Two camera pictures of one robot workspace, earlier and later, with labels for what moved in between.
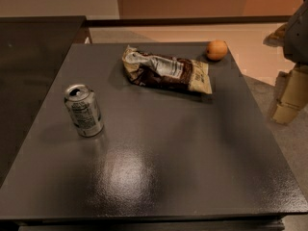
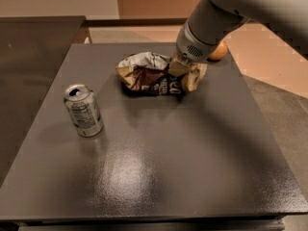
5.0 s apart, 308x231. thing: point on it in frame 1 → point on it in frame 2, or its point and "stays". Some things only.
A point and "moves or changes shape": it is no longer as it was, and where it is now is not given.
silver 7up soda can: (83, 106) stays
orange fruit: (217, 49) stays
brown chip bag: (192, 76) moves or changes shape
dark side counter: (33, 49) stays
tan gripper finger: (292, 93) → (192, 48)
